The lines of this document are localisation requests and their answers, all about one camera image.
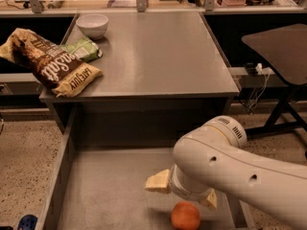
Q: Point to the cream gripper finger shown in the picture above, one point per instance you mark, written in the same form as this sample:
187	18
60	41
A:
210	201
159	182

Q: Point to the orange fruit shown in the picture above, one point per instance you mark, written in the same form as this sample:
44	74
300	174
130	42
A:
185	216

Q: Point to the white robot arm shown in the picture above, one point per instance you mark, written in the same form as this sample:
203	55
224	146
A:
211	158

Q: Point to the open grey top drawer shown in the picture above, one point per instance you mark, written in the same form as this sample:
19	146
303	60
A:
105	157

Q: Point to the grey cabinet with counter top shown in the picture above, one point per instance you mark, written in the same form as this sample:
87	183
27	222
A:
162	76

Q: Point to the blue round object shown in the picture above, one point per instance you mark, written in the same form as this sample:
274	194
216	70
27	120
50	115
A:
27	222

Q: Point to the brown sea salt chip bag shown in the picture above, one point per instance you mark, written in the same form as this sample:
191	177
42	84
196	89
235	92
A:
59	71

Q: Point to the green snack bag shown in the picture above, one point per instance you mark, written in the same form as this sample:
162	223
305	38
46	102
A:
84	49

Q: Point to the dark side table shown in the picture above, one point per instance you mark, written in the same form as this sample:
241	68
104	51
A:
285	49

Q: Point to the white ceramic bowl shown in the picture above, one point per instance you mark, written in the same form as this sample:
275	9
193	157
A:
93	25

